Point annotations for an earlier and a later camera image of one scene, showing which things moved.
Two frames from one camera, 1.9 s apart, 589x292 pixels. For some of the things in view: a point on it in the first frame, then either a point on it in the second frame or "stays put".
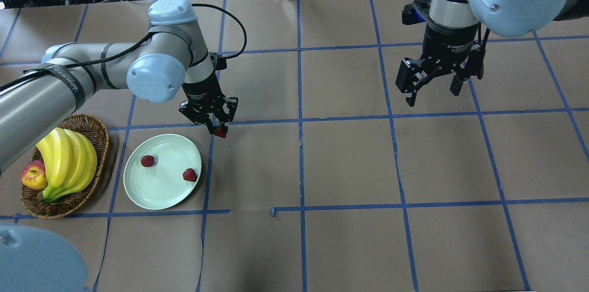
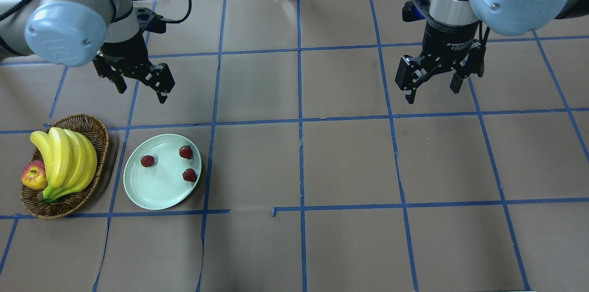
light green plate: [162, 185] stays put
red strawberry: [219, 133] -> [186, 151]
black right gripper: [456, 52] stays put
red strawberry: [189, 174] stays put
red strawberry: [147, 160] stays put
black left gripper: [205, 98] -> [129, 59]
